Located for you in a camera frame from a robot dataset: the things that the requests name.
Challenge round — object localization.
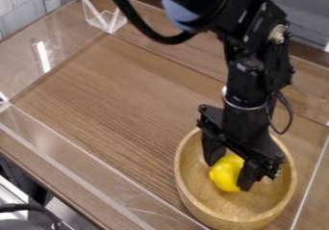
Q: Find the clear acrylic corner bracket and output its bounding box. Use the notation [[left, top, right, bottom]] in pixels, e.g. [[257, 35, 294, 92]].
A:
[[82, 0, 128, 34]]

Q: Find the clear acrylic barrier wall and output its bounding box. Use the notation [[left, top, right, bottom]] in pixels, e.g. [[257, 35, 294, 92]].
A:
[[0, 99, 208, 230]]

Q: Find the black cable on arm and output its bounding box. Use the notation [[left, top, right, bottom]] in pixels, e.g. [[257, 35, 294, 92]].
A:
[[101, 0, 204, 46]]

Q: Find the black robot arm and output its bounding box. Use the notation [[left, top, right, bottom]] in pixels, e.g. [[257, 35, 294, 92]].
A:
[[161, 0, 295, 192]]

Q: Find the brown wooden bowl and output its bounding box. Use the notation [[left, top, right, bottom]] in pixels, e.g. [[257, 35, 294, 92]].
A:
[[176, 128, 298, 230]]

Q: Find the yellow lemon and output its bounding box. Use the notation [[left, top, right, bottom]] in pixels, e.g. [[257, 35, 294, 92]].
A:
[[209, 154, 245, 192]]

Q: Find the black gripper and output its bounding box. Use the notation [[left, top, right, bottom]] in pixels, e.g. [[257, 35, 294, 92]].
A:
[[197, 104, 287, 192]]

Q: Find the black cable lower left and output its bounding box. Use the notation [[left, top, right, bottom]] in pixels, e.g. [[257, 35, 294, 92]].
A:
[[0, 202, 63, 230]]

